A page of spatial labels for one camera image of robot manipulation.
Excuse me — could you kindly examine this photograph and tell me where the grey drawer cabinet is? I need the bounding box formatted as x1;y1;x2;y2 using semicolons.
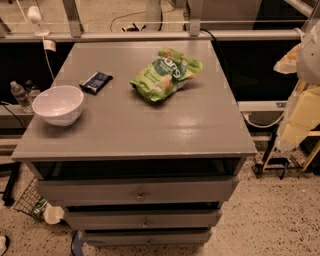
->
13;41;255;236

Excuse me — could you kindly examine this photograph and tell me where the green can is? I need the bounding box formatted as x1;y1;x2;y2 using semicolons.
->
32;198;47;217

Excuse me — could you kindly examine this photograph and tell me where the grey top drawer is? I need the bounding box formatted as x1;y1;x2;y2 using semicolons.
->
36;176;239;206

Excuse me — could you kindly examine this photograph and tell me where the grey bottom drawer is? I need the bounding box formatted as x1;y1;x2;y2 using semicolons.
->
82;229;211;247

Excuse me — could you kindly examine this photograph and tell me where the white shoe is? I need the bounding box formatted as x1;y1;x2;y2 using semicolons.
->
0;236;9;256

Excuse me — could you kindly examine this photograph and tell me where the black wire basket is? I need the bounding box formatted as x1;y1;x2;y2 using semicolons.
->
14;178;45;220

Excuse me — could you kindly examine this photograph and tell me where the white bowl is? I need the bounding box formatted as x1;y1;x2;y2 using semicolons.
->
32;85;84;126

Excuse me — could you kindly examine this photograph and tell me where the metal railing frame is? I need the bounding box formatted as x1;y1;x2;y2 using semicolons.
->
0;0;319;42

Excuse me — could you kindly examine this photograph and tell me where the dark plastic bottle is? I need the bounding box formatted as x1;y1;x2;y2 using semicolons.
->
25;80;41;100

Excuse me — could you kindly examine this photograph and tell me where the white webcam on stand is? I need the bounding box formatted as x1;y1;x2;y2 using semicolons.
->
27;6;50;37

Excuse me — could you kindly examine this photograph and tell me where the clear plastic water bottle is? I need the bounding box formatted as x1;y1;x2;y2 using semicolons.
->
10;81;33;113

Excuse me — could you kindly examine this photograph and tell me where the grey middle drawer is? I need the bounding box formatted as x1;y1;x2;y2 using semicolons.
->
64;210;222;230

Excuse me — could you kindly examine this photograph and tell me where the black cable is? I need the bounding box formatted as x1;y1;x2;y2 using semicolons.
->
199;28;238;101

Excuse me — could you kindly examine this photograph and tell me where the grey drawer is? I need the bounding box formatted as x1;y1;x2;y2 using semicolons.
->
36;176;239;206
64;210;222;230
82;229;211;247

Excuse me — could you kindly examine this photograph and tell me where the white paper cup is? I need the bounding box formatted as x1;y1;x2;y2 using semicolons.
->
43;205;64;225

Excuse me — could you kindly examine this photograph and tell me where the white cable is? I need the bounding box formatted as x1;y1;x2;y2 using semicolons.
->
242;111;286;129

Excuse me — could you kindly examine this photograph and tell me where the green chip bag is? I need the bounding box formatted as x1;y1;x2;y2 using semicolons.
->
130;47;203;103

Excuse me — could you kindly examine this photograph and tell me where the wooden tripod stand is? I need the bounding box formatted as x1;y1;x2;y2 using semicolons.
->
253;130;320;179

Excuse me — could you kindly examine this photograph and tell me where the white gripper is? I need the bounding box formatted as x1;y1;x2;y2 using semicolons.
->
273;44;320;151

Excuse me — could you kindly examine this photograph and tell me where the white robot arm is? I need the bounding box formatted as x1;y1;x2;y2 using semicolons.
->
274;21;320;151

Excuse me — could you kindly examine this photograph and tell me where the dark blue snack packet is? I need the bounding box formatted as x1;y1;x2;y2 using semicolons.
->
80;72;113;95

